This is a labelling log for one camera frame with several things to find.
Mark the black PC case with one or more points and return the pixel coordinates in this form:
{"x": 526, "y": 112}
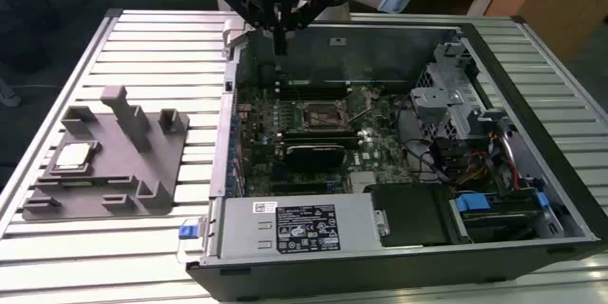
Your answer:
{"x": 332, "y": 282}

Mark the grey metal foot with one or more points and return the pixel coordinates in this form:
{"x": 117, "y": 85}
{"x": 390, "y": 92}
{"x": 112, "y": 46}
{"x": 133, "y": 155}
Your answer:
{"x": 8, "y": 94}

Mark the blue disk carrier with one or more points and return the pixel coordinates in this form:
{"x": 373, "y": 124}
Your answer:
{"x": 472, "y": 203}

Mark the silver CPU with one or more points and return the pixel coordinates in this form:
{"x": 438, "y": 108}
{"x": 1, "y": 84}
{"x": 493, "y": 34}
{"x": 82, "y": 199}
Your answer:
{"x": 76, "y": 155}

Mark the silver chipset heatsink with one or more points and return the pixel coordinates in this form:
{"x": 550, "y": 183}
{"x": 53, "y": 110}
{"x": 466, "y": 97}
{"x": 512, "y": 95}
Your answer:
{"x": 361, "y": 180}

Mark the grey parts rack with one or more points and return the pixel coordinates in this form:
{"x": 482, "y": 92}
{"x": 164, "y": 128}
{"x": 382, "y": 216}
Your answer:
{"x": 156, "y": 161}

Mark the white barcode sticker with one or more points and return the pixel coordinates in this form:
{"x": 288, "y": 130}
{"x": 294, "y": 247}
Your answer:
{"x": 262, "y": 208}

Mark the white case label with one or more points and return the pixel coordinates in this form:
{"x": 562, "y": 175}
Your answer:
{"x": 337, "y": 41}

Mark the black plastic shroud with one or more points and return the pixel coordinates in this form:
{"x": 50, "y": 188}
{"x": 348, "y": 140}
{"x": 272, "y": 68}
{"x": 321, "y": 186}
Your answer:
{"x": 413, "y": 215}

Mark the blue release latch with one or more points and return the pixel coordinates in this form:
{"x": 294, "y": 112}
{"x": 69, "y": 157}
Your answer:
{"x": 188, "y": 231}

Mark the grey power supply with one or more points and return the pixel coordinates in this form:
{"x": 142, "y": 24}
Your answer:
{"x": 237, "y": 233}

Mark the grey case latch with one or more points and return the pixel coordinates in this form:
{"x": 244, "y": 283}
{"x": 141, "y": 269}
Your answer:
{"x": 232, "y": 31}

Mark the black rating label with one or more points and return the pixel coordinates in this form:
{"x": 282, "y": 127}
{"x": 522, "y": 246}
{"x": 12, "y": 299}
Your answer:
{"x": 308, "y": 229}

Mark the wooden cabinet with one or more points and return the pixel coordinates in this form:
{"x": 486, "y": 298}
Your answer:
{"x": 560, "y": 5}

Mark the black RAM slot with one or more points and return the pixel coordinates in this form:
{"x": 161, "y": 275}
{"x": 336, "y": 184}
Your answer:
{"x": 328, "y": 88}
{"x": 322, "y": 140}
{"x": 328, "y": 92}
{"x": 328, "y": 84}
{"x": 328, "y": 96}
{"x": 322, "y": 136}
{"x": 322, "y": 133}

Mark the CPU socket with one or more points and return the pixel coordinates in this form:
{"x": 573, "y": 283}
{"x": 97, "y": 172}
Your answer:
{"x": 322, "y": 116}

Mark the black graphics card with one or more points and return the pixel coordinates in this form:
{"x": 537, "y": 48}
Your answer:
{"x": 313, "y": 159}

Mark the green RAM stick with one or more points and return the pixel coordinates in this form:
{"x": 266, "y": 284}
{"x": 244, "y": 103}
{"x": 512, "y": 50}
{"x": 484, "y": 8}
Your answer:
{"x": 77, "y": 183}

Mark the green motherboard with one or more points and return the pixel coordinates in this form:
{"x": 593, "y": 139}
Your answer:
{"x": 380, "y": 147}

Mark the black hard disk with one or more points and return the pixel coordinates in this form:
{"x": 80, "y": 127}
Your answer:
{"x": 498, "y": 227}

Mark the black expansion slot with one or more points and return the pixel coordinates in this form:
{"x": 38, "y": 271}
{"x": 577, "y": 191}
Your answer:
{"x": 298, "y": 187}

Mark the grey metal drive cage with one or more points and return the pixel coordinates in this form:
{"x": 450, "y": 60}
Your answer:
{"x": 434, "y": 97}

